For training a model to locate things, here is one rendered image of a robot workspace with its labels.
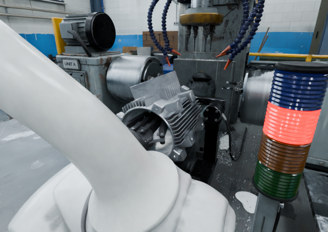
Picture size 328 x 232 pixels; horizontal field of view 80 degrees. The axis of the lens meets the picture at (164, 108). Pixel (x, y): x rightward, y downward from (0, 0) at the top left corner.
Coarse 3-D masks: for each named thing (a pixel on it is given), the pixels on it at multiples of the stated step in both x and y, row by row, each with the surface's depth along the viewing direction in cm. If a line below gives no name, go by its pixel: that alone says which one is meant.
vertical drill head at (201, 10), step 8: (192, 0) 78; (200, 0) 76; (208, 0) 76; (192, 8) 77; (200, 8) 75; (208, 8) 75; (216, 8) 78; (184, 16) 77; (192, 16) 75; (200, 16) 74; (208, 16) 74; (216, 16) 75; (184, 24) 79; (192, 24) 77; (200, 24) 77; (208, 24) 76; (216, 24) 77; (208, 32) 78
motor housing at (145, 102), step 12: (144, 96) 52; (156, 96) 52; (132, 108) 49; (144, 108) 47; (192, 108) 57; (168, 120) 46; (180, 120) 49; (192, 120) 55; (156, 132) 66; (168, 132) 68; (180, 132) 46; (192, 132) 54; (156, 144) 61; (168, 144) 61; (180, 144) 46; (168, 156) 49
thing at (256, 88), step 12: (252, 72) 69; (264, 72) 67; (240, 84) 83; (252, 84) 67; (264, 84) 66; (252, 96) 67; (264, 96) 66; (240, 108) 74; (252, 108) 69; (264, 108) 67; (240, 120) 76; (252, 120) 72; (264, 120) 70
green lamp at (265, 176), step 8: (256, 168) 30; (264, 168) 28; (256, 176) 30; (264, 176) 29; (272, 176) 28; (280, 176) 27; (288, 176) 27; (296, 176) 27; (256, 184) 30; (264, 184) 29; (272, 184) 28; (280, 184) 27; (288, 184) 27; (296, 184) 27; (272, 192) 28; (280, 192) 28; (288, 192) 28; (296, 192) 28
